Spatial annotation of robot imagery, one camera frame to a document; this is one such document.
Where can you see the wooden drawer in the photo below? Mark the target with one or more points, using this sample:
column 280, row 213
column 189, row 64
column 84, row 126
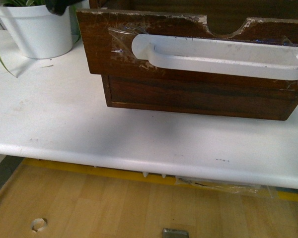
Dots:
column 198, row 98
column 107, row 36

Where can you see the green plant leaves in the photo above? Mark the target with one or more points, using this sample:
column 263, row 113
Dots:
column 56, row 7

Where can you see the grey metal bracket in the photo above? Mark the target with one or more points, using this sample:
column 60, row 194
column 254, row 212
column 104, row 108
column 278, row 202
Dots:
column 174, row 233

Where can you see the white plant pot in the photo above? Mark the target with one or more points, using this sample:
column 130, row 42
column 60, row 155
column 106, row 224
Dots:
column 38, row 33

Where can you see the clear plastic sheet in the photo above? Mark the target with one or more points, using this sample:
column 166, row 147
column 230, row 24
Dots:
column 223, row 186

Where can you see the brown wooden drawer cabinet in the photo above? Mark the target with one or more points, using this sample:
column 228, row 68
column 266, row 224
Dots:
column 220, row 12

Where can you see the white drawer handle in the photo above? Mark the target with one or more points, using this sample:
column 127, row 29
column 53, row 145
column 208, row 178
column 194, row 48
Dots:
column 218, row 56

